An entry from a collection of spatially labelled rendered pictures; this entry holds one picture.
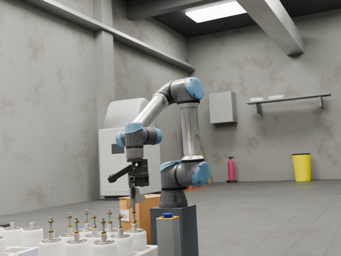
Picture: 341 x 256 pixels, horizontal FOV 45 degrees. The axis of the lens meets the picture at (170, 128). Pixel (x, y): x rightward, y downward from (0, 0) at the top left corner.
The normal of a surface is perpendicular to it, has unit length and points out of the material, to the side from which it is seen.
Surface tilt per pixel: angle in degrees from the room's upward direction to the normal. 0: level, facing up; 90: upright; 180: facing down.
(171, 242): 90
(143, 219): 90
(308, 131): 90
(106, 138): 90
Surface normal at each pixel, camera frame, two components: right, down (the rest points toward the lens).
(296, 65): -0.45, -0.05
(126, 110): -0.39, -0.37
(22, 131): 0.89, -0.08
